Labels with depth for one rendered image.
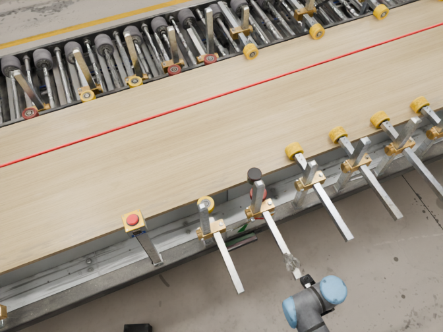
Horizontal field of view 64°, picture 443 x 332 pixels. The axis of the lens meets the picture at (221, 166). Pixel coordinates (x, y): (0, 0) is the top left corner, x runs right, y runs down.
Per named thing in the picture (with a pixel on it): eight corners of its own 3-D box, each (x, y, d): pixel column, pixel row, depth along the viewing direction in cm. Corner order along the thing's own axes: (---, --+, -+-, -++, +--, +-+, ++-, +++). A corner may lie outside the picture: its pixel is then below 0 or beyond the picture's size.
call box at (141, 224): (149, 232, 133) (144, 224, 126) (130, 239, 131) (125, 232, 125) (144, 216, 136) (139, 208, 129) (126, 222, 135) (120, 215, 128)
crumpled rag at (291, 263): (302, 268, 153) (304, 266, 151) (289, 274, 151) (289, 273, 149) (293, 249, 157) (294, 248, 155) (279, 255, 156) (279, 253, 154)
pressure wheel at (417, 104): (413, 113, 186) (420, 114, 191) (425, 102, 181) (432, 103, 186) (406, 105, 189) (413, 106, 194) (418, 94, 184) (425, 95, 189)
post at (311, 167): (299, 211, 189) (319, 165, 148) (293, 213, 189) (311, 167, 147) (296, 205, 191) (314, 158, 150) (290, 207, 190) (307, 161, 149)
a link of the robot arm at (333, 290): (313, 281, 117) (338, 269, 119) (306, 290, 127) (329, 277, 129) (329, 309, 112) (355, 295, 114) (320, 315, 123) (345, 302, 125)
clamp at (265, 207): (273, 211, 171) (275, 207, 167) (248, 221, 168) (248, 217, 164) (268, 201, 174) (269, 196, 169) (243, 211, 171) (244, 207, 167)
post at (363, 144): (341, 192, 191) (372, 141, 150) (335, 194, 190) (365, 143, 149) (337, 186, 193) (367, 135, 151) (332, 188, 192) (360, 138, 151)
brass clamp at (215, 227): (226, 232, 168) (226, 228, 164) (200, 243, 165) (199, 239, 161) (221, 221, 171) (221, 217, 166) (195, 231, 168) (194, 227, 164)
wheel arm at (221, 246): (244, 292, 154) (244, 290, 150) (237, 295, 153) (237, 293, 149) (208, 207, 174) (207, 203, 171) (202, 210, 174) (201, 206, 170)
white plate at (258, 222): (273, 220, 181) (275, 212, 173) (226, 238, 177) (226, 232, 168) (272, 219, 182) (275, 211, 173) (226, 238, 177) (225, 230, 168)
